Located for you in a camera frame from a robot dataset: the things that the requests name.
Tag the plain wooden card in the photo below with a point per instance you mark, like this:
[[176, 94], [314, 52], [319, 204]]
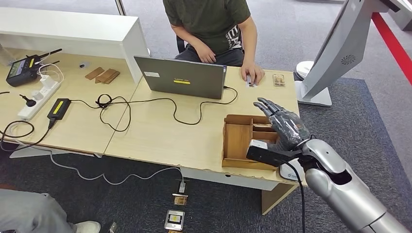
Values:
[[105, 75], [113, 78], [94, 73]]

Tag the white counter shelf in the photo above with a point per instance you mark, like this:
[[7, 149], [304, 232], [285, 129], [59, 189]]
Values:
[[70, 32]]

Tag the silver floor socket box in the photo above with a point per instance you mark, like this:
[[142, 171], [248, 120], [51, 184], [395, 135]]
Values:
[[174, 220]]

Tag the wooden key card with print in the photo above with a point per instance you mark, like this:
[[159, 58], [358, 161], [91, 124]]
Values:
[[279, 80]]

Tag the wooden desk leg panel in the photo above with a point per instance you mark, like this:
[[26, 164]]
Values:
[[275, 199]]

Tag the wooden organizer tray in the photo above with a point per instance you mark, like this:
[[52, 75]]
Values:
[[236, 141]]

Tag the wooden room key card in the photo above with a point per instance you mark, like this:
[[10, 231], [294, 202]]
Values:
[[260, 126]]

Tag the person's right hand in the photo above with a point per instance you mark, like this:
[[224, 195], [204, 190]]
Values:
[[206, 55]]

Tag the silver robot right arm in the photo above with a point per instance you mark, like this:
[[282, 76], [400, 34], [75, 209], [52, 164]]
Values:
[[344, 189]]

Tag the standing person's leg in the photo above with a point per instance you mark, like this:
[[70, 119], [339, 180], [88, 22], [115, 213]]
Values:
[[32, 212]]

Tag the black power adapter yellow label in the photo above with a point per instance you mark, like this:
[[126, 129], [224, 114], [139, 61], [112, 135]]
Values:
[[59, 109]]

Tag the black handheld controller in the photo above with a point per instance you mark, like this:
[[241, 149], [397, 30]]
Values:
[[21, 71]]

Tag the grey white card reader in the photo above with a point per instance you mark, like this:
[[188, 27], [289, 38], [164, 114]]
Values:
[[288, 173]]

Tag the grey laptop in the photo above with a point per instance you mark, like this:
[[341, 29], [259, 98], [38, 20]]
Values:
[[180, 77]]

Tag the white round base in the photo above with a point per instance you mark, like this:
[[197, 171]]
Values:
[[303, 68]]

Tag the person's right forearm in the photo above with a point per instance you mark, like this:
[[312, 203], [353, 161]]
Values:
[[186, 38]]

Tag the white power strip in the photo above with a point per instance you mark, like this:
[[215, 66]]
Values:
[[38, 103]]

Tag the black plug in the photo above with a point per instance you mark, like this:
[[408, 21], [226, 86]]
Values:
[[29, 102]]

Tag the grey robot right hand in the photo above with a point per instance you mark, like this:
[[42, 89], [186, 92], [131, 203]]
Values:
[[288, 128]]

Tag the small grey round object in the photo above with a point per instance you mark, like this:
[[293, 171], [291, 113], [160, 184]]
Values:
[[84, 65]]

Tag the grey partition post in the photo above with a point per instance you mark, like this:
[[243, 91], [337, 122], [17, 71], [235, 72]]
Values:
[[120, 7]]

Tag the brass floor socket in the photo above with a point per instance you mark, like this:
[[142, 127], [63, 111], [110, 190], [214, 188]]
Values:
[[180, 200]]

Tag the person's left hand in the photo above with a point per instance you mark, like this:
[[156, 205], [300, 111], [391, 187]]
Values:
[[254, 70]]

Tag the seated person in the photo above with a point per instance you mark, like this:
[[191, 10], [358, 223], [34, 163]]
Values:
[[209, 22]]

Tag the white kiosk stand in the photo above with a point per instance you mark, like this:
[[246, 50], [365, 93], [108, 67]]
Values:
[[338, 48]]

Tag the white shoe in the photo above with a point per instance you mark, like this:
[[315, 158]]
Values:
[[87, 227]]

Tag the person's left forearm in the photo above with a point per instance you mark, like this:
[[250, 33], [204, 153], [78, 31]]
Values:
[[249, 48]]

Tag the white ID card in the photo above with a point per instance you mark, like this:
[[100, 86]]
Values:
[[250, 85]]

